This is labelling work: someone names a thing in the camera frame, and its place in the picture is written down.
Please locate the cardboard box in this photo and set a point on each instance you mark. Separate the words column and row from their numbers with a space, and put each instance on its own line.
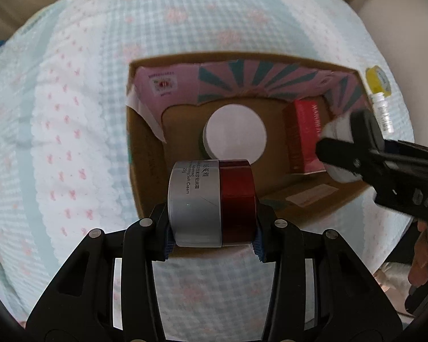
column 153, row 156

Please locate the light blue checkered blanket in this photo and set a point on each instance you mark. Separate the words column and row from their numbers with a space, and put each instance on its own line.
column 75, row 114

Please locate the white crumpled cloth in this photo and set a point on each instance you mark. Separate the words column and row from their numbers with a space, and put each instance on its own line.
column 392, row 274

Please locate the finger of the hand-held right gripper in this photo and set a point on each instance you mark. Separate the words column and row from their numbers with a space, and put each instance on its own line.
column 369, row 128
column 342, row 155

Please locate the yellow-capped bottle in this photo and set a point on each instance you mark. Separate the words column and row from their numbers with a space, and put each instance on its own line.
column 378, row 80

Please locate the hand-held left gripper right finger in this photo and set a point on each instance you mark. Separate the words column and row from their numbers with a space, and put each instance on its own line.
column 258, row 247

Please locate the person's right hand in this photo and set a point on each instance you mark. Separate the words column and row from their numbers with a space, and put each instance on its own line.
column 422, row 253

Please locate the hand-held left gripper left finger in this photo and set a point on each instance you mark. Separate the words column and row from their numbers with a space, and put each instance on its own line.
column 167, row 244

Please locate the red carton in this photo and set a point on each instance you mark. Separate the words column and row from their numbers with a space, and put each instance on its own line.
column 305, row 135

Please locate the silver and red cream jar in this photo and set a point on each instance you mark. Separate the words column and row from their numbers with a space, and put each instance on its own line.
column 214, row 203

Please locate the small white labelled bottle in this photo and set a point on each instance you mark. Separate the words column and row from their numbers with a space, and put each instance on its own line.
column 383, row 114

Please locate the white-lidded round jar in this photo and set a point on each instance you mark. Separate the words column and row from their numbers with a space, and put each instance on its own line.
column 234, row 131

